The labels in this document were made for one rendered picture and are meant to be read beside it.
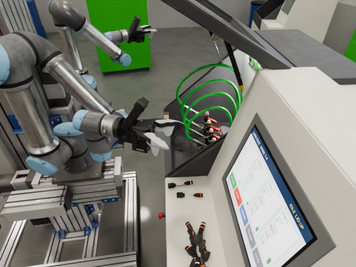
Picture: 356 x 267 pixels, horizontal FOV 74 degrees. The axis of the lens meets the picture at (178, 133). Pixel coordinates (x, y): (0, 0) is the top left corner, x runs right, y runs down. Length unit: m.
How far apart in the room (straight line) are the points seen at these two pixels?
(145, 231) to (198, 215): 1.15
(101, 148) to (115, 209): 1.28
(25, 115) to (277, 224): 0.86
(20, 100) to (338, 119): 0.95
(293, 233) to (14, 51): 0.91
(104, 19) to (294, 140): 4.06
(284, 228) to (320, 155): 0.21
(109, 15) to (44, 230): 3.38
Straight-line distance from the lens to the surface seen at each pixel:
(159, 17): 7.78
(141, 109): 0.69
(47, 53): 0.95
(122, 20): 4.48
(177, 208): 1.10
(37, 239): 2.17
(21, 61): 0.90
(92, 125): 0.79
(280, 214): 0.70
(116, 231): 1.99
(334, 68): 1.21
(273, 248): 0.73
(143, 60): 4.72
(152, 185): 2.46
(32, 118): 0.97
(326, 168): 0.59
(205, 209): 1.11
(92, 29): 1.49
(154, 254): 2.09
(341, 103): 0.81
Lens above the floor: 1.89
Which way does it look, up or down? 38 degrees down
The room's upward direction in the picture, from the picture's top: straight up
